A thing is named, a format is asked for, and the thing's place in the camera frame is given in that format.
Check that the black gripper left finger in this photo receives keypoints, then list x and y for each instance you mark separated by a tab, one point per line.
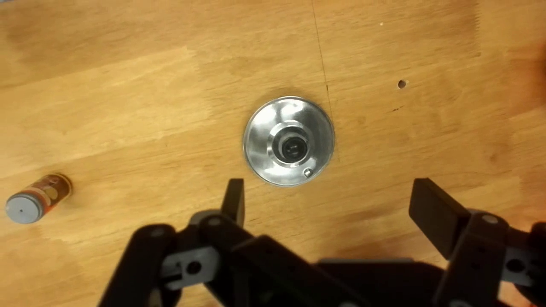
146	266

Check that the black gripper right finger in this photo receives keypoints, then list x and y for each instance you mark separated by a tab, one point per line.
483	249

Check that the shiny metal bowl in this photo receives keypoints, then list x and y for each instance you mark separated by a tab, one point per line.
266	129

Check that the small grey-capped jar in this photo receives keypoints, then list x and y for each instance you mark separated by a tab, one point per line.
34	197

